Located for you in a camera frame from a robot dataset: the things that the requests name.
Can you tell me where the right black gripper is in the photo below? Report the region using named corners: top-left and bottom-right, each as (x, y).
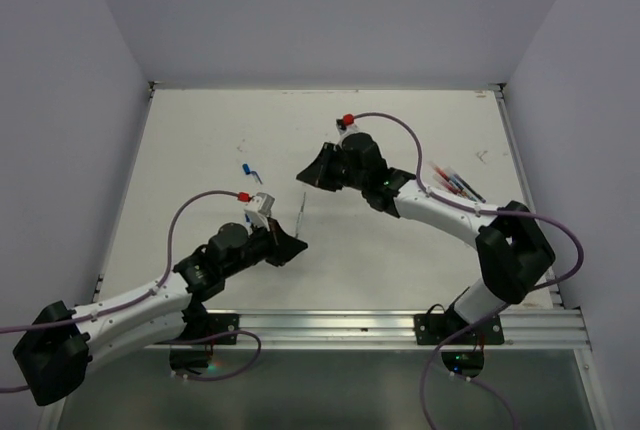
top-left (299, 139), bottom-right (368, 190)

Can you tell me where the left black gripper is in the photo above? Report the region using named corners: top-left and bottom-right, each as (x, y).
top-left (222, 215), bottom-right (307, 278)

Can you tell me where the grey slim pen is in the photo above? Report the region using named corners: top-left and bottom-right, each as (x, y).
top-left (295, 191), bottom-right (307, 238)

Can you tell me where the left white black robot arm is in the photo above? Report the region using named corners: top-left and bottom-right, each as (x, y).
top-left (13, 218), bottom-right (308, 407)

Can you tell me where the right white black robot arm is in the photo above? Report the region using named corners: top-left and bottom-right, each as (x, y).
top-left (296, 132), bottom-right (556, 343)

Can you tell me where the red capped clear pen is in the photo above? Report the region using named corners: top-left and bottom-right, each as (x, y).
top-left (429, 162), bottom-right (465, 195)

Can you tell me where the blue patterned pen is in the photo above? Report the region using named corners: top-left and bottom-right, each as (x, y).
top-left (444, 167), bottom-right (486, 203)

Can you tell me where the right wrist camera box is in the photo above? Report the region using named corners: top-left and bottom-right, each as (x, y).
top-left (336, 114), bottom-right (360, 142)

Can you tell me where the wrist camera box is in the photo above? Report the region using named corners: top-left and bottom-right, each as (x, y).
top-left (336, 114), bottom-right (360, 142)
top-left (244, 192), bottom-right (275, 229)

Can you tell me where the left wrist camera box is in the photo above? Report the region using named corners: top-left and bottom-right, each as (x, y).
top-left (244, 192), bottom-right (275, 229)

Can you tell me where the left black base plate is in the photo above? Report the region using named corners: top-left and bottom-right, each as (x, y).
top-left (190, 313), bottom-right (240, 346)

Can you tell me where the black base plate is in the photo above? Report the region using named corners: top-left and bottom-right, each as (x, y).
top-left (190, 313), bottom-right (240, 346)
top-left (413, 304), bottom-right (506, 347)

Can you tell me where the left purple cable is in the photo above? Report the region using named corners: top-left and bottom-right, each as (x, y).
top-left (0, 190), bottom-right (264, 396)

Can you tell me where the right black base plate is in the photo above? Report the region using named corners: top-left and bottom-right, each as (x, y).
top-left (413, 304), bottom-right (506, 347)

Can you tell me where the aluminium front rail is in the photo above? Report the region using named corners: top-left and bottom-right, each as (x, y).
top-left (209, 309), bottom-right (590, 351)

